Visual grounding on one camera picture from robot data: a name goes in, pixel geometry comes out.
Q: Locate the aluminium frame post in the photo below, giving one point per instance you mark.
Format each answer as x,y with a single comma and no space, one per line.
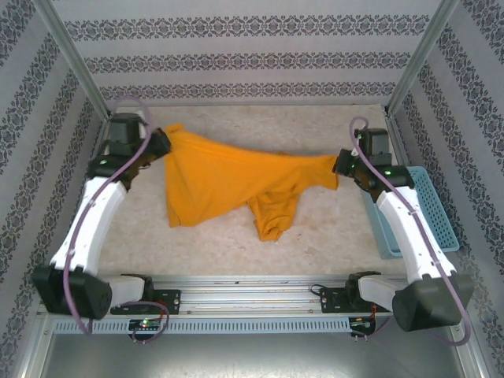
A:
75,63
425,59

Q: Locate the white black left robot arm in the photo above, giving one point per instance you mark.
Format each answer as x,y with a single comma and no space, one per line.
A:
94,220

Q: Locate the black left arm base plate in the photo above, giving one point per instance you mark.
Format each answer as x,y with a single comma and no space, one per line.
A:
169,301

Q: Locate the aluminium extrusion table frame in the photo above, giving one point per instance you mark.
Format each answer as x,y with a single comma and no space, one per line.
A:
256,299

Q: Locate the grey sheet metal panel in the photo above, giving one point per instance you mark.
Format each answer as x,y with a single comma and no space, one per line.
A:
252,358

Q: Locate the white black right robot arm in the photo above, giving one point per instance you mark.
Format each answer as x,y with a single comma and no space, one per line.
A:
405,232

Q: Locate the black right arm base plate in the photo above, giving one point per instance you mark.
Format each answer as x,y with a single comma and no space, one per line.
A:
330,301

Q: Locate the light blue plastic basket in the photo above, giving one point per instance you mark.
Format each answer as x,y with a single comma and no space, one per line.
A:
433,204

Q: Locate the orange printed t-shirt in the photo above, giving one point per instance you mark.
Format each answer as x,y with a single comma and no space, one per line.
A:
220,177

